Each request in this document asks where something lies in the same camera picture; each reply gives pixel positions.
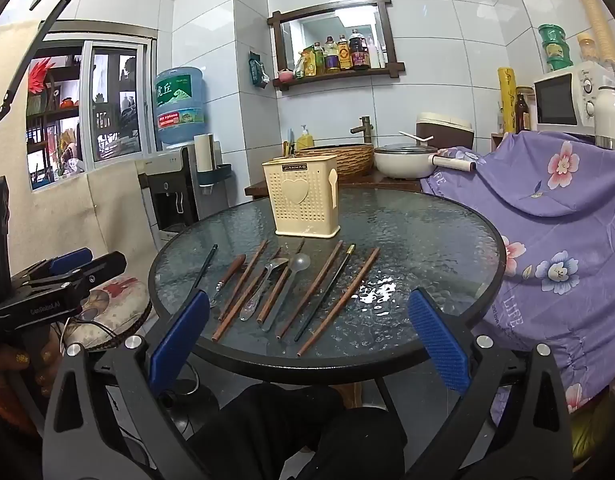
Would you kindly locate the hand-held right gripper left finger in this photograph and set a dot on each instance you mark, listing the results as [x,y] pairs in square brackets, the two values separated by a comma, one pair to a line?
[180,342]

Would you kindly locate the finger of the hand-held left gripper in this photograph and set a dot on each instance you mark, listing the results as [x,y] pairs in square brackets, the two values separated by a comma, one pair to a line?
[104,267]
[72,260]

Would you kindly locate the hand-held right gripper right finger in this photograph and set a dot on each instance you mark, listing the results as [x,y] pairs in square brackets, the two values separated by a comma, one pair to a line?
[437,342]

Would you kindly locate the thin black chopstick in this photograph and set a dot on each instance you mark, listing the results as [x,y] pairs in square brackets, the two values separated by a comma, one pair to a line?
[207,265]

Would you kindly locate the metal spoon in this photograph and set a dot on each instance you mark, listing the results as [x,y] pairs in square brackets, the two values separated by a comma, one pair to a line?
[277,266]

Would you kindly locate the black chopstick with gold tip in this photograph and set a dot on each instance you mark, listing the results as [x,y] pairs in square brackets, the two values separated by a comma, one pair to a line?
[321,297]

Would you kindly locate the grey translucent spoon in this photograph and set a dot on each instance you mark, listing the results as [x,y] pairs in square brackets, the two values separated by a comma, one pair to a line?
[301,261]

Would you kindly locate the beige plastic utensil holder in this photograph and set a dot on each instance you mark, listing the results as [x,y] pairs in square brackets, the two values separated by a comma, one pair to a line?
[300,210]

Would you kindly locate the person's left hand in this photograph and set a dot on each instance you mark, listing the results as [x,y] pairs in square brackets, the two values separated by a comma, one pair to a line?
[51,360]

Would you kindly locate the floral cushion stool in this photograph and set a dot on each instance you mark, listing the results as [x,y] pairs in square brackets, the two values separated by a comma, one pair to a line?
[114,310]

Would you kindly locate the water dispenser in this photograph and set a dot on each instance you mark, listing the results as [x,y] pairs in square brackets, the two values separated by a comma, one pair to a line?
[167,200]

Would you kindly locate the round glass table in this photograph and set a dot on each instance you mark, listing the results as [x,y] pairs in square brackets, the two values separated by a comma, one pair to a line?
[427,240]

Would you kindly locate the sliding window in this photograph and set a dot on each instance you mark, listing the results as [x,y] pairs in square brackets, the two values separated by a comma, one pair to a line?
[114,105]

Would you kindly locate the wooden counter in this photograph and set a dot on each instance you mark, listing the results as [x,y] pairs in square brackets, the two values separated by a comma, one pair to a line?
[382,185]

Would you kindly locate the purple floral cloth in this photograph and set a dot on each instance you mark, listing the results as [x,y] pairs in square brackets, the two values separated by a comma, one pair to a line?
[552,220]

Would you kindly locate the blue water jug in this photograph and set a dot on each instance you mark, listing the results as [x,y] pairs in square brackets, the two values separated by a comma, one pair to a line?
[180,105]

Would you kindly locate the white pan with lid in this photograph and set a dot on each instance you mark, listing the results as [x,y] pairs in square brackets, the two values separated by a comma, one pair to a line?
[402,162]

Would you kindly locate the woven basin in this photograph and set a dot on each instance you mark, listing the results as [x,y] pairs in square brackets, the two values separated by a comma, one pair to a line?
[355,157]

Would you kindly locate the white rice paddle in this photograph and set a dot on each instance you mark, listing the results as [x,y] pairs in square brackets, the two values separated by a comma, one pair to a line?
[416,136]

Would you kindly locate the small wooden shelf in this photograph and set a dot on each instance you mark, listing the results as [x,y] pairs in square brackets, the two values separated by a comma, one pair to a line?
[498,141]

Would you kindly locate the brown and white rice cooker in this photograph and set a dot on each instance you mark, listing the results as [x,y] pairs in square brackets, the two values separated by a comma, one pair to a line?
[445,130]

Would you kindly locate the yellow mug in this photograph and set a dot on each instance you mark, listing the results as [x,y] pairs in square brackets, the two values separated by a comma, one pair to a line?
[289,150]

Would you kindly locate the brass faucet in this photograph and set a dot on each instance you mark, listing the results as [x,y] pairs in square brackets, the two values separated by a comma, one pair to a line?
[366,127]

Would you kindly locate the small clear bottle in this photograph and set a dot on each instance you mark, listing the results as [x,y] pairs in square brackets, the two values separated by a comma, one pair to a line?
[500,120]

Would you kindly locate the yellow soap bottle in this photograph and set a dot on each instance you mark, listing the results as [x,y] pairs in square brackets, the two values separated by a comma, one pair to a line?
[304,139]

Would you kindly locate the brown glass bottle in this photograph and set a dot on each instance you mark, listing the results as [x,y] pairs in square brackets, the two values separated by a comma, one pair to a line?
[522,115]

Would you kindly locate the yellow film roll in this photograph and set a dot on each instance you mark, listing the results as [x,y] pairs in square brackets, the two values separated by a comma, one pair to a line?
[506,100]

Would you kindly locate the small pink bowl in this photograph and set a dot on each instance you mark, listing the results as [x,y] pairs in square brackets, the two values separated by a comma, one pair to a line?
[286,76]

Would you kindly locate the white microwave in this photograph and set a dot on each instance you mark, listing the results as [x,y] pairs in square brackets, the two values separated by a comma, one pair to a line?
[562,100]

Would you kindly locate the white kettle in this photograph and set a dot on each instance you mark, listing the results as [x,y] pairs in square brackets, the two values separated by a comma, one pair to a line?
[607,115]

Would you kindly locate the yellow green packet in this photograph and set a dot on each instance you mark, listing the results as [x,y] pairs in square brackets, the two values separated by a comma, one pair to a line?
[303,62]

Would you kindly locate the wooden framed mirror shelf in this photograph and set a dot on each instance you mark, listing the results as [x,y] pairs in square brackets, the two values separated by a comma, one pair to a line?
[332,76]

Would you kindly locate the white squeeze bottle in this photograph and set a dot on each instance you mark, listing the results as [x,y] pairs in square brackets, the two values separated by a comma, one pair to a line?
[374,55]
[382,56]

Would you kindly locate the green label bottle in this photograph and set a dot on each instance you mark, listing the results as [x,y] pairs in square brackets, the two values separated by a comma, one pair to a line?
[319,59]

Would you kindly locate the dark soy sauce bottle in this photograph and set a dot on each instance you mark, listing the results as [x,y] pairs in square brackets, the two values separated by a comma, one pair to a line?
[359,52]

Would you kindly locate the yellow label bottle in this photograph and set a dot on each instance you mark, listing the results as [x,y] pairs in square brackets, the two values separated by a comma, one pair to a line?
[343,55]

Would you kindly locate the cooking oil bottle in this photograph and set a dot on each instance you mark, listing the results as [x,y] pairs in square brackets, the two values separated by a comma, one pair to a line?
[332,57]

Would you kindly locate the stacked green cups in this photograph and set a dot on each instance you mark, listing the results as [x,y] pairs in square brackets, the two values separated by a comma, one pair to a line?
[555,47]

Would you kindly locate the green wall packet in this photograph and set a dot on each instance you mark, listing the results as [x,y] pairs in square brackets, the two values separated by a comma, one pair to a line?
[258,70]

